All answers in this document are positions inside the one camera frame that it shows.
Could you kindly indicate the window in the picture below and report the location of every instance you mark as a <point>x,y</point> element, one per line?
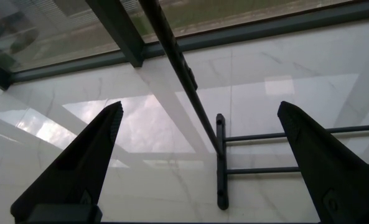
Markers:
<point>63,31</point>

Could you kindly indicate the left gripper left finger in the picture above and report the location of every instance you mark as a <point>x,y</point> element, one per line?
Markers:
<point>75,174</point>

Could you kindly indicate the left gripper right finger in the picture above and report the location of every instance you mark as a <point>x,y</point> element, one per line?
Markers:
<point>336,183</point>

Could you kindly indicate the black clothes rack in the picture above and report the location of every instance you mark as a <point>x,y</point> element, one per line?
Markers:
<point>222,161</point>

